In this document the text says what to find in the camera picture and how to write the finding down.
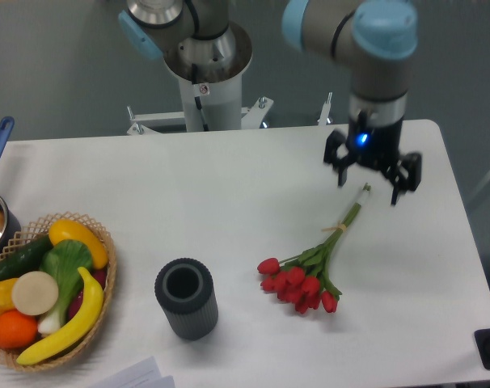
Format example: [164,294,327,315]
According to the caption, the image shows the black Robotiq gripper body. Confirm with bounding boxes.
[346,119,403,171]

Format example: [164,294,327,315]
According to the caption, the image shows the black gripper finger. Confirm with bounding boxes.
[386,152,422,206]
[323,129,355,187]

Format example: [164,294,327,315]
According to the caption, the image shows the red tulip bouquet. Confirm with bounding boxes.
[257,184,371,314]

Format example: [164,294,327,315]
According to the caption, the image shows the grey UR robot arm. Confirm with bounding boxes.
[118,1,422,198]

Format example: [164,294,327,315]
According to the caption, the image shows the dark grey ribbed vase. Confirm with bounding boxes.
[154,258,219,340]

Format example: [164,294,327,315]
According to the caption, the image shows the dark red vegetable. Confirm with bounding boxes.
[67,268,107,321]

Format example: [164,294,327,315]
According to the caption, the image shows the yellow banana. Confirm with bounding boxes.
[16,267,103,366]

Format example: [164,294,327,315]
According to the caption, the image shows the green bok choy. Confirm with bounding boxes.
[38,239,93,336]

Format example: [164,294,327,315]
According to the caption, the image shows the white paper sheets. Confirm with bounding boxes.
[91,356,175,388]

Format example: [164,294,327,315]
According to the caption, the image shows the woven wicker basket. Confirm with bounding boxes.
[0,212,116,373]

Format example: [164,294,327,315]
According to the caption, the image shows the dark green cucumber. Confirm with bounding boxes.
[0,235,53,281]

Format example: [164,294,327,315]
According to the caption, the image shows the beige round disc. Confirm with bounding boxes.
[11,271,58,316]

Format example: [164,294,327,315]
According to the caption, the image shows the small yellow pepper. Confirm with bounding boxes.
[0,278,18,314]

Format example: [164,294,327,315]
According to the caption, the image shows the orange fruit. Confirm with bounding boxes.
[0,310,37,349]

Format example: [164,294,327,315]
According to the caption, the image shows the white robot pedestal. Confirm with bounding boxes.
[126,70,274,135]

